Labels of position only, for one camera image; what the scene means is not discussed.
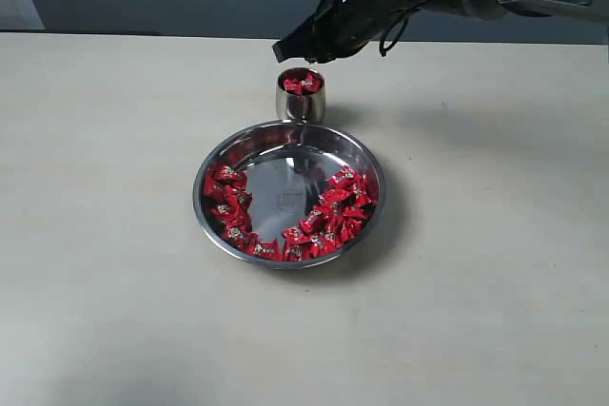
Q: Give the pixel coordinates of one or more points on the small steel cup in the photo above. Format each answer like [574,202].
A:
[299,108]

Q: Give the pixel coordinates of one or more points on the red wrapped candy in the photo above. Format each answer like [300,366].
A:
[361,197]
[295,236]
[236,235]
[214,190]
[348,179]
[265,250]
[227,175]

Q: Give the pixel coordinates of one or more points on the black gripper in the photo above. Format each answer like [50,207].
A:
[341,28]

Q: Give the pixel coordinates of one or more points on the round steel plate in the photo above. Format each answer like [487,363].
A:
[288,165]

